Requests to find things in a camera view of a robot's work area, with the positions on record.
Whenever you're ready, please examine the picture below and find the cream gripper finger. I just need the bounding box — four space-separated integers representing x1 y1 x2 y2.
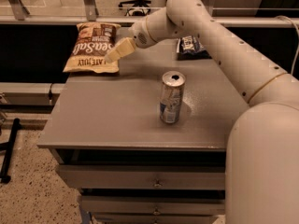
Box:
105 37 136 63

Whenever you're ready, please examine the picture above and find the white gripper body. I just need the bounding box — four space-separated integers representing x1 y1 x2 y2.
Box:
129 20 156 49

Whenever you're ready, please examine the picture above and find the brown sea salt chip bag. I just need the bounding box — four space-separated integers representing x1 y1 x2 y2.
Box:
64 21 120 74

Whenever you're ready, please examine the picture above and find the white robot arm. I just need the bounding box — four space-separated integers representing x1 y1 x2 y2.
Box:
105 0 299 224

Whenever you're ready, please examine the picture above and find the blue chip bag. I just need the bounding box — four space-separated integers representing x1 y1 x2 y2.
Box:
177 35 210 61

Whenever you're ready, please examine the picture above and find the black office chair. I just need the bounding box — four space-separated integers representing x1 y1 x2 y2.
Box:
118 0 151 16

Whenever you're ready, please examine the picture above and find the silver blue drink can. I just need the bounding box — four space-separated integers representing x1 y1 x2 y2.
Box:
160 71 185 124

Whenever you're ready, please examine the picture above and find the grey drawer cabinet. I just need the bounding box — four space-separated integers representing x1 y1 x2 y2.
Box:
37 40 248 224

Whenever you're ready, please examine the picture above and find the top grey drawer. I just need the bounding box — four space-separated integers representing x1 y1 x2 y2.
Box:
57 165 225 190

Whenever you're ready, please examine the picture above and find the grey drawer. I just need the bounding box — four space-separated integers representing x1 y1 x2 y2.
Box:
57 165 225 190
79 196 225 216

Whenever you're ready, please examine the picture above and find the black stand leg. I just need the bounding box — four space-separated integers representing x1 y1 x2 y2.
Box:
0 119 21 184

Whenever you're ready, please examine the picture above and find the middle grey drawer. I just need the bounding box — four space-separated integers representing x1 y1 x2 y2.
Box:
79 196 225 216

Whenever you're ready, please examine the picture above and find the metal railing frame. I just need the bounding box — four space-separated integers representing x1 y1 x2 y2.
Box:
0 0 299 27

